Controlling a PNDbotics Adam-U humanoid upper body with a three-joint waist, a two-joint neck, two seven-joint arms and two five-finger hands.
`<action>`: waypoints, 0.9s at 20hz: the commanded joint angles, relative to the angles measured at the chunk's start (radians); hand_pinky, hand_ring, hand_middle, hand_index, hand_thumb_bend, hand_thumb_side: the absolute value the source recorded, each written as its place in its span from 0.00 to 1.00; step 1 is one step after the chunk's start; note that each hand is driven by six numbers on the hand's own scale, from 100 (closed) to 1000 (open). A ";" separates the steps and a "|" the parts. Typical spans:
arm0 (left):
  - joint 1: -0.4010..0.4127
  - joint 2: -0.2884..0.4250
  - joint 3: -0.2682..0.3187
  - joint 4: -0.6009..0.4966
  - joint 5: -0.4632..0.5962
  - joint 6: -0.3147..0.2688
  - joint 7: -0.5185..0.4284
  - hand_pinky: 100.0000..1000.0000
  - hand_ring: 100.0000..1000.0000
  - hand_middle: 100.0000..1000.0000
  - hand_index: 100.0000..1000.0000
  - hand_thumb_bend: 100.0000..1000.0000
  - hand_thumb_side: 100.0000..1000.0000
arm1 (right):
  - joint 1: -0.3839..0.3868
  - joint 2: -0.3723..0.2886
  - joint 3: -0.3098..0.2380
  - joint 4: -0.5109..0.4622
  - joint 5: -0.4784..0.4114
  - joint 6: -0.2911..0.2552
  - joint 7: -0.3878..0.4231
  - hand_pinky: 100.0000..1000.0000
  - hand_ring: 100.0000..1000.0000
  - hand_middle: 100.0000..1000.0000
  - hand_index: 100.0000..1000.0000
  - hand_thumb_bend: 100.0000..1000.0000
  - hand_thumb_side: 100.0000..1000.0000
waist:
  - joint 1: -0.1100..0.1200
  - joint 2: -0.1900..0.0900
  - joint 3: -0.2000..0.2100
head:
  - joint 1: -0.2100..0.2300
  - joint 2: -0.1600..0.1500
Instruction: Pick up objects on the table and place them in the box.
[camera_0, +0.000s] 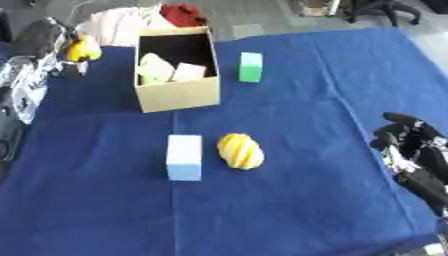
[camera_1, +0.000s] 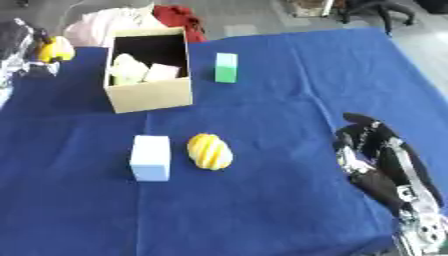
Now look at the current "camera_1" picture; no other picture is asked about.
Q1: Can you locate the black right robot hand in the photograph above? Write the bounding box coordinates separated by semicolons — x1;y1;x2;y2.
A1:
332;112;447;218

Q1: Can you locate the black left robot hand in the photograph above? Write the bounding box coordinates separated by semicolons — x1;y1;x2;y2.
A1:
22;28;63;78

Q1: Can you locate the tan cardboard box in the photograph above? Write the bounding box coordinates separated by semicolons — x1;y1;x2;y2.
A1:
101;27;196;115

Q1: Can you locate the pink cloth bundle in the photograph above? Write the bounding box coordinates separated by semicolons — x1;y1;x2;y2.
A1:
61;3;168;48

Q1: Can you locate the pale yellow soft toy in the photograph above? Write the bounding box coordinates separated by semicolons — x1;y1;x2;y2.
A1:
108;52;153;86

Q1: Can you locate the pink block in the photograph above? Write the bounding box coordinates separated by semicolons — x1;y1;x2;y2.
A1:
141;62;184;83

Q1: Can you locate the light blue block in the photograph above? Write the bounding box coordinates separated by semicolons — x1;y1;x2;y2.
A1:
127;134;174;183

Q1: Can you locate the red cloth bundle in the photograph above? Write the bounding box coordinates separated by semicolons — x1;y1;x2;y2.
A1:
150;4;210;44

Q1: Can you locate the black chair base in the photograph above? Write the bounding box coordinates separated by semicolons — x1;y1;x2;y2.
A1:
339;0;419;36

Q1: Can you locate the yellow ridged toy fruit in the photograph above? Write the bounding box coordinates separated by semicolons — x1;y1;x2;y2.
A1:
185;132;237;171

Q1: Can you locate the green block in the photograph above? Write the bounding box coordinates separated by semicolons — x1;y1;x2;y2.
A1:
211;52;240;84

